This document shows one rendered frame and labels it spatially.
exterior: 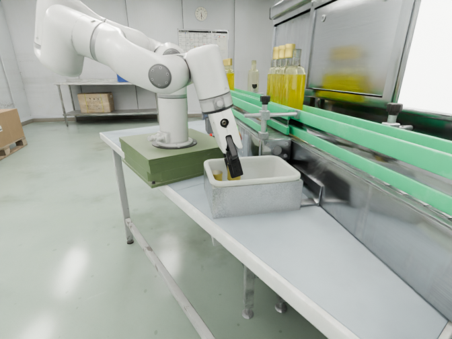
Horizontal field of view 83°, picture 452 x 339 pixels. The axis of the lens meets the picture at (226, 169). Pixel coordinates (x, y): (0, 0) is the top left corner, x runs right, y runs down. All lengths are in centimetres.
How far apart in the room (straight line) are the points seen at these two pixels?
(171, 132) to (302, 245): 54
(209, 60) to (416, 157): 41
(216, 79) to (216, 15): 633
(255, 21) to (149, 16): 245
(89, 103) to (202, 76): 582
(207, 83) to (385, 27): 48
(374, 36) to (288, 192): 48
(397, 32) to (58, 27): 75
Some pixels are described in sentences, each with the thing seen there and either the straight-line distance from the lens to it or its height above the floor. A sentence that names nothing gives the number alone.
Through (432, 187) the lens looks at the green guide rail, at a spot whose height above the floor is 91.
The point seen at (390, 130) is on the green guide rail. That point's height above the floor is 96.
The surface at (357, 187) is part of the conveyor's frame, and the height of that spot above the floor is 86.
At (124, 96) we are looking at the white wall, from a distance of 681.
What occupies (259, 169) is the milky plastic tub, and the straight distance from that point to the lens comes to 76.
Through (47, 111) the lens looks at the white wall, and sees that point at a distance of 733.
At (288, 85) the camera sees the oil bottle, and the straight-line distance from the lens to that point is 92.
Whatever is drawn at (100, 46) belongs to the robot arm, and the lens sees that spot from 65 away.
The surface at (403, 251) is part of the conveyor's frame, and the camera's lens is 52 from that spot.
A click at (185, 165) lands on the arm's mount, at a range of 82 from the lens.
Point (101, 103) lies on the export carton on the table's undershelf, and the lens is 626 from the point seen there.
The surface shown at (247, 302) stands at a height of 10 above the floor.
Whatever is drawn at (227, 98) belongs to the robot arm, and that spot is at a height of 102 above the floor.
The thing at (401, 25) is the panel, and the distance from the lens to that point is 79.
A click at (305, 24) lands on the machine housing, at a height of 126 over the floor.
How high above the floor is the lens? 107
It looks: 21 degrees down
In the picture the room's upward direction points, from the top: straight up
